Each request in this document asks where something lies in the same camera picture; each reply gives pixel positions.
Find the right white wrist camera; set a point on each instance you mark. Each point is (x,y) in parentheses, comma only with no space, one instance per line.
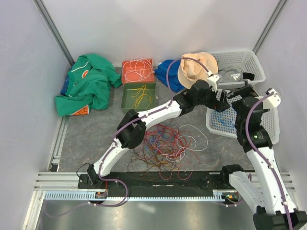
(272,101)

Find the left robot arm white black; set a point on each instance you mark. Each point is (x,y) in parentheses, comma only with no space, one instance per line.
(131,130)

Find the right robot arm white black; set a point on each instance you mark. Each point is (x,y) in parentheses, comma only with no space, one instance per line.
(271,205)

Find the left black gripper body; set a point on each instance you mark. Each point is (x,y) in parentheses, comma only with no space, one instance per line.
(209,101)

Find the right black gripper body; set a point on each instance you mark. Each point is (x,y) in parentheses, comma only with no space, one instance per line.
(247,90)

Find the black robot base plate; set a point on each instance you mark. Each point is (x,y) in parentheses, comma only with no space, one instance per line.
(182,183)

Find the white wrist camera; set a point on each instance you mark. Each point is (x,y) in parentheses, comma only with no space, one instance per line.
(272,101)
(213,81)

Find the green plastic tray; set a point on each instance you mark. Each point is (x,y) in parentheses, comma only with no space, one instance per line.
(138,96)

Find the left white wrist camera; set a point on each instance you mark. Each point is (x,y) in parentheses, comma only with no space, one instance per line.
(213,81)

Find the white plastic basket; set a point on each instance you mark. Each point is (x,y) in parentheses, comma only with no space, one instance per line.
(246,61)
(223,123)

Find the grey adidas garment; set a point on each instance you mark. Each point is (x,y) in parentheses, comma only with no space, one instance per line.
(232,74)

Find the left aluminium frame post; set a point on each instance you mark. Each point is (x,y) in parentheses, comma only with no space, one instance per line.
(54,30)

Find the blue cloth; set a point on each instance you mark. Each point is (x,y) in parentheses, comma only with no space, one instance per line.
(161,70)

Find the near white plastic basket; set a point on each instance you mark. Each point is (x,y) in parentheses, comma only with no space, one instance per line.
(223,123)

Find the orange plastic tray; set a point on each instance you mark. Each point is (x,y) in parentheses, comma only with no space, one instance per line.
(137,70)

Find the light blue cable duct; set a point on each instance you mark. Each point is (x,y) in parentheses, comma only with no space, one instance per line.
(94,196)

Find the aluminium frame post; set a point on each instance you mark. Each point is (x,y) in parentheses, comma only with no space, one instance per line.
(269,25)
(54,30)

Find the far white plastic basket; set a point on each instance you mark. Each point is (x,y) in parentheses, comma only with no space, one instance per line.
(246,61)

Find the peach bucket hat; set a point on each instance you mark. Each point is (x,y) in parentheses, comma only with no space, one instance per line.
(190,71)

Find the right aluminium frame post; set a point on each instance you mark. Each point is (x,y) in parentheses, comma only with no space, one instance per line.
(269,25)

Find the green jacket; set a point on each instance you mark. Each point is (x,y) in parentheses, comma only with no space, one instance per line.
(87,86)

